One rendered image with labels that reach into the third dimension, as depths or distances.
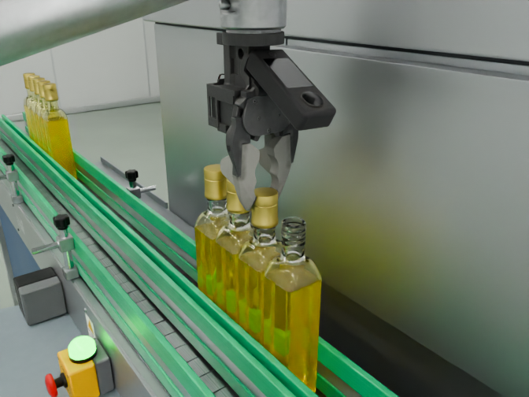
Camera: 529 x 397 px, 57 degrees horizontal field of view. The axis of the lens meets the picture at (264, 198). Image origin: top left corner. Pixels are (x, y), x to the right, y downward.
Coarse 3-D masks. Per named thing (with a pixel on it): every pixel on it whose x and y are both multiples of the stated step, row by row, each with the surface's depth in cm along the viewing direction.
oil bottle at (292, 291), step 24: (288, 264) 59; (312, 264) 60; (264, 288) 62; (288, 288) 58; (312, 288) 60; (264, 312) 63; (288, 312) 59; (312, 312) 61; (264, 336) 65; (288, 336) 61; (312, 336) 63; (288, 360) 62; (312, 360) 65; (312, 384) 67
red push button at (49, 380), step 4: (48, 376) 81; (52, 376) 81; (48, 380) 80; (52, 380) 80; (56, 380) 82; (60, 380) 82; (48, 384) 80; (52, 384) 80; (56, 384) 81; (60, 384) 82; (48, 388) 80; (52, 388) 80; (56, 388) 80; (48, 392) 81; (52, 392) 80; (56, 392) 80; (52, 396) 80; (56, 396) 81
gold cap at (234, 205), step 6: (228, 180) 65; (228, 186) 65; (234, 186) 65; (228, 192) 66; (234, 192) 65; (228, 198) 66; (234, 198) 65; (228, 204) 66; (234, 204) 66; (240, 204) 66; (228, 210) 67; (234, 210) 66; (240, 210) 66; (246, 210) 66
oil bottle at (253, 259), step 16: (240, 256) 65; (256, 256) 62; (272, 256) 63; (240, 272) 66; (256, 272) 63; (240, 288) 67; (256, 288) 64; (240, 304) 68; (256, 304) 65; (240, 320) 69; (256, 320) 66; (256, 336) 67
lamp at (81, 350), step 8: (80, 336) 84; (88, 336) 84; (72, 344) 82; (80, 344) 81; (88, 344) 82; (72, 352) 81; (80, 352) 81; (88, 352) 81; (96, 352) 83; (72, 360) 81; (80, 360) 81; (88, 360) 82
